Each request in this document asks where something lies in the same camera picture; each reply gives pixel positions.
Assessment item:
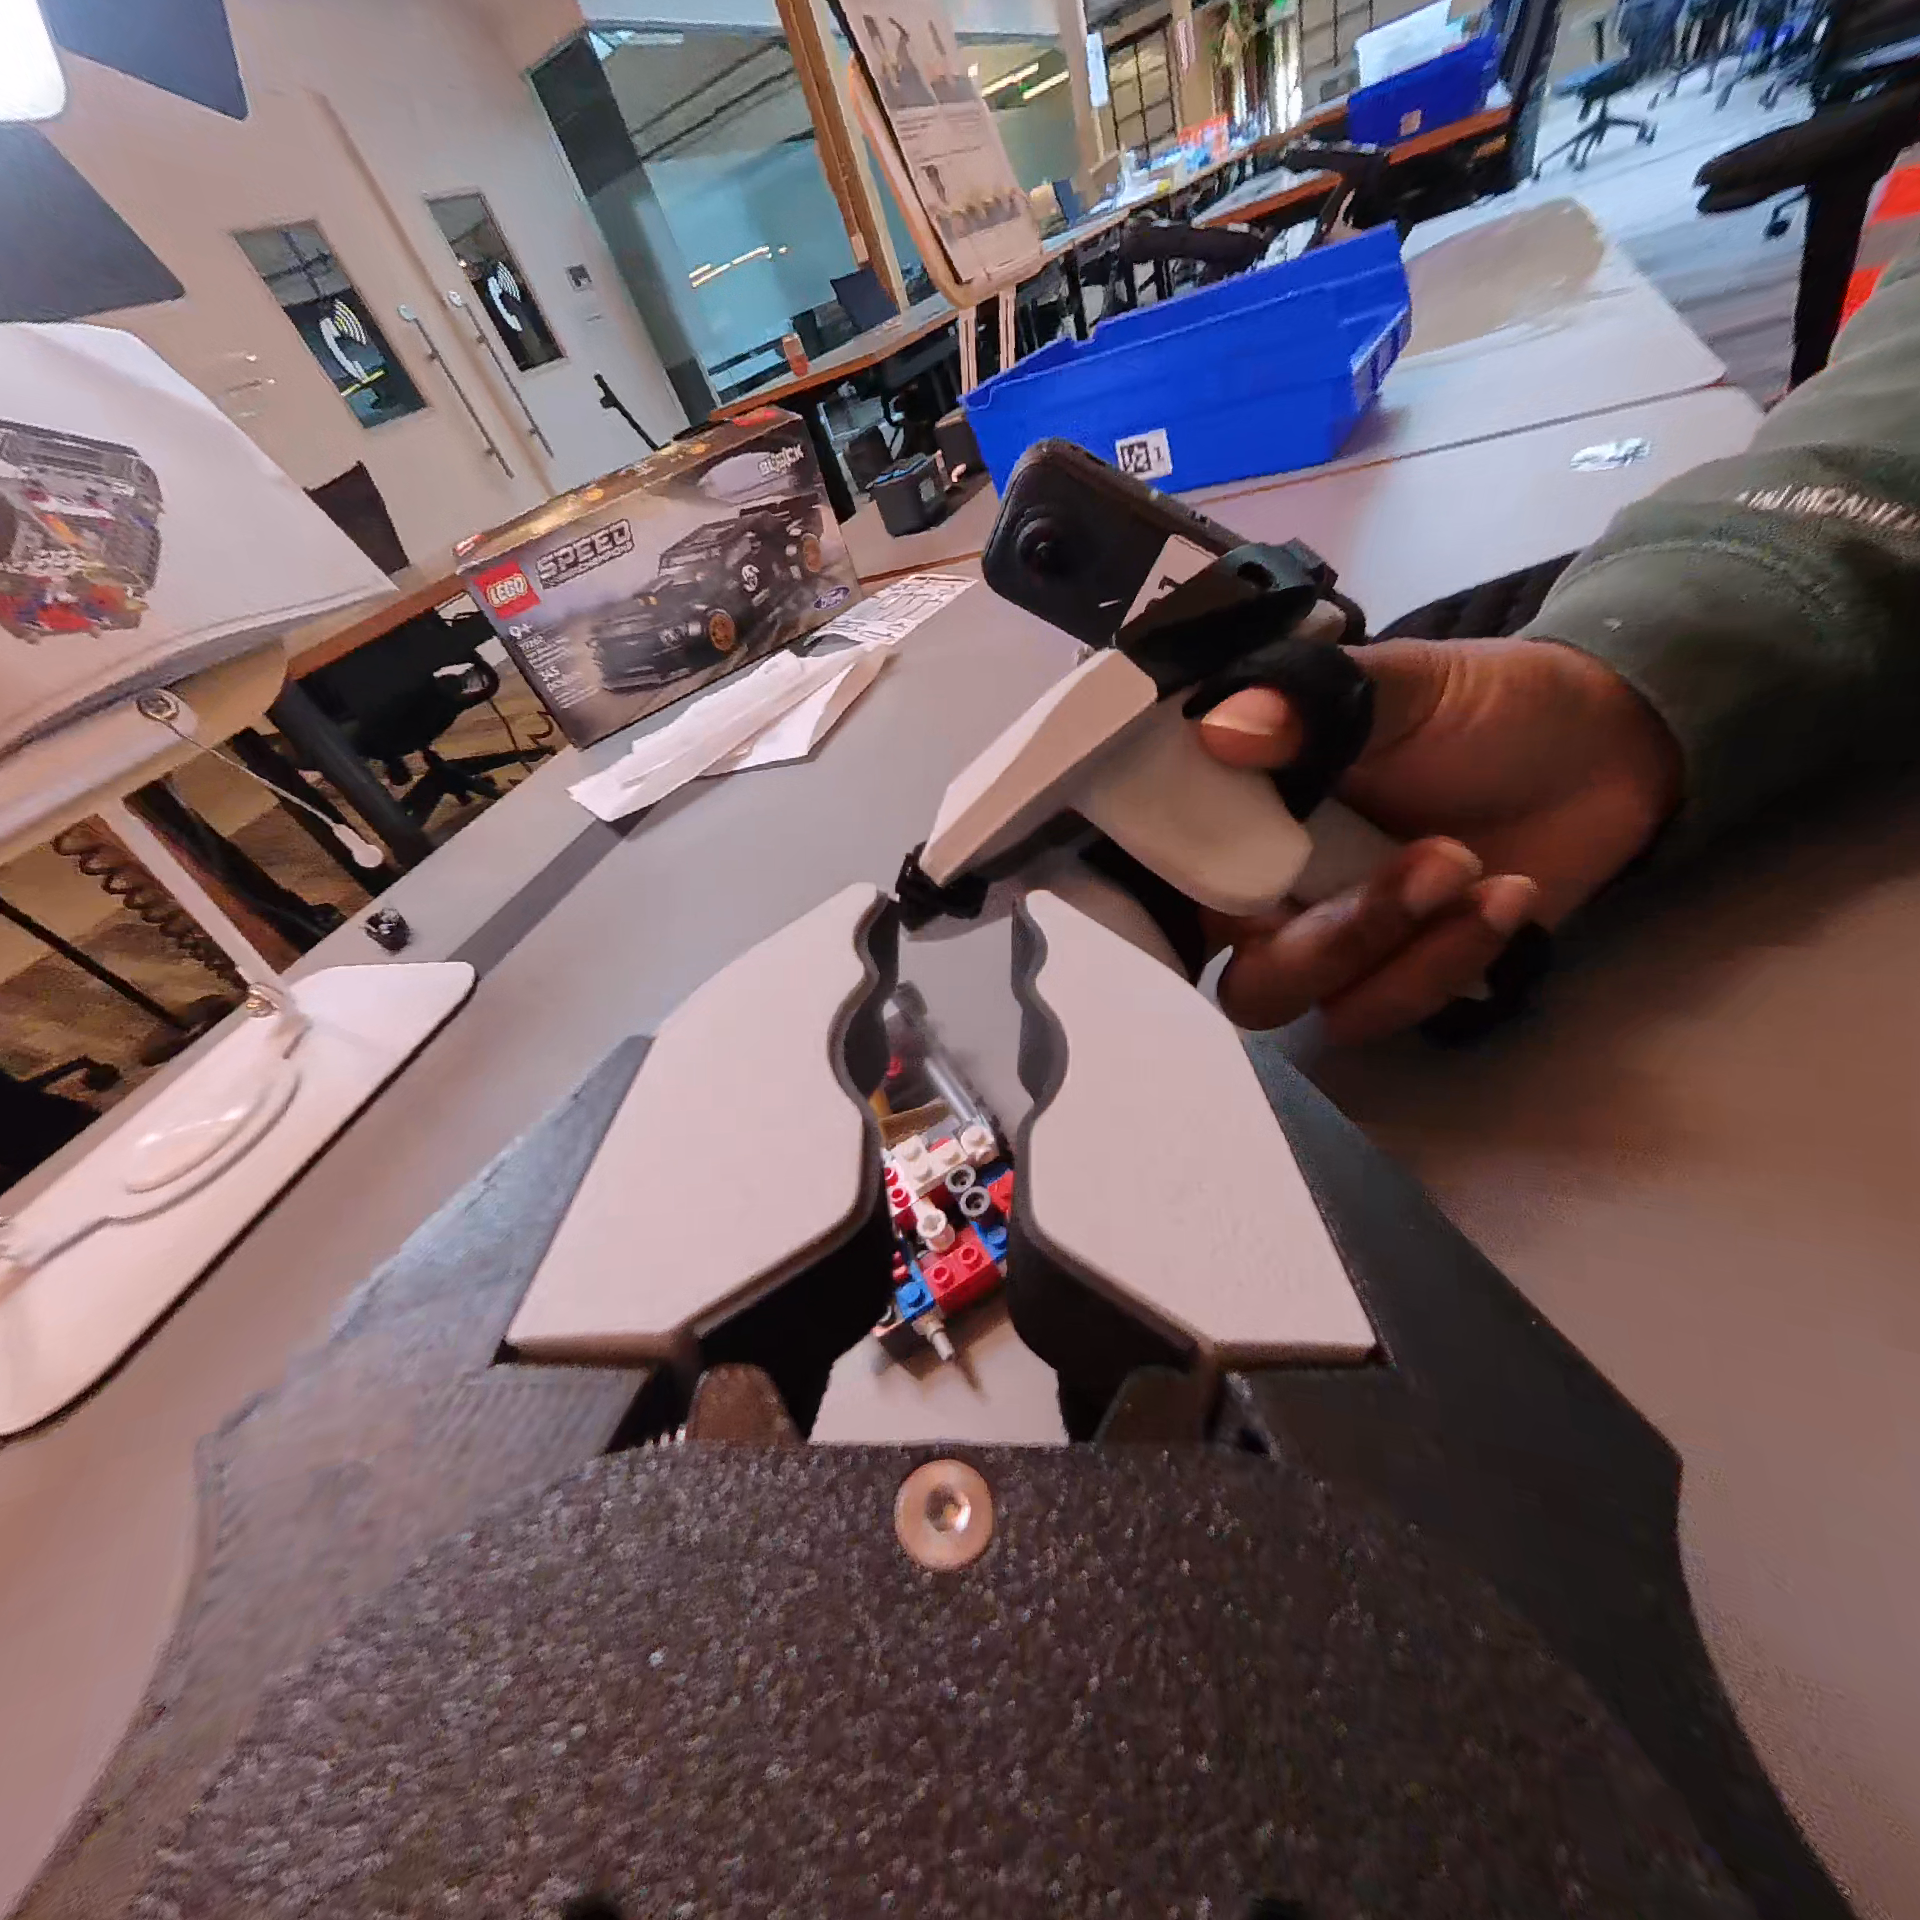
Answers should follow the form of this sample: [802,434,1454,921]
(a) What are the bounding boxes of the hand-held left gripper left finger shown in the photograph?
[506,888,906,1419]

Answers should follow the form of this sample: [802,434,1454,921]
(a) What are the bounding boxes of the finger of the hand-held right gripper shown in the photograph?
[1059,713,1334,921]
[899,634,1200,928]

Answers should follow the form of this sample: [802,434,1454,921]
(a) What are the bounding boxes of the white paper bags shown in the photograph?
[564,634,899,823]

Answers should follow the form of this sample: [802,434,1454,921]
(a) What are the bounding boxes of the printed white sheet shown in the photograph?
[813,578,978,656]

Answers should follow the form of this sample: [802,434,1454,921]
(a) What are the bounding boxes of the lego set box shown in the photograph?
[457,410,869,754]

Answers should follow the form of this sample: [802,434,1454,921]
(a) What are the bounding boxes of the person's right forearm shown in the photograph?
[1524,264,1920,871]

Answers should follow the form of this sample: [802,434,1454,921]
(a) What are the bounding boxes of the poster on wooden easel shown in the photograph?
[774,0,1055,298]

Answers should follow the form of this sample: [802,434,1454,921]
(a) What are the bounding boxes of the small black box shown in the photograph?
[869,450,954,538]

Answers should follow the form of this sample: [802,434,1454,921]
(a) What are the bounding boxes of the blue bin with white label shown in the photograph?
[964,230,1406,493]

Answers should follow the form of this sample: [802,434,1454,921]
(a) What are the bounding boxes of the open instruction booklet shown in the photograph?
[0,321,394,754]

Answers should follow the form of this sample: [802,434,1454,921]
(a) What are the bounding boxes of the partly built lego car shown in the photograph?
[869,1024,1020,1353]

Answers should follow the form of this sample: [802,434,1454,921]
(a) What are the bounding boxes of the person's right hand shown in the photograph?
[1207,634,1682,1045]

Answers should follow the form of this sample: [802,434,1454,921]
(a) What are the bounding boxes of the blue plastic bin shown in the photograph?
[1346,34,1510,151]

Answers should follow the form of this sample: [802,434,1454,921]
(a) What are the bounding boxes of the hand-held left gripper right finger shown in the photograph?
[1009,888,1386,1426]

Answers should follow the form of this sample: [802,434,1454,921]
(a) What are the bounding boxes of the white book stand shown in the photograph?
[0,644,473,1443]

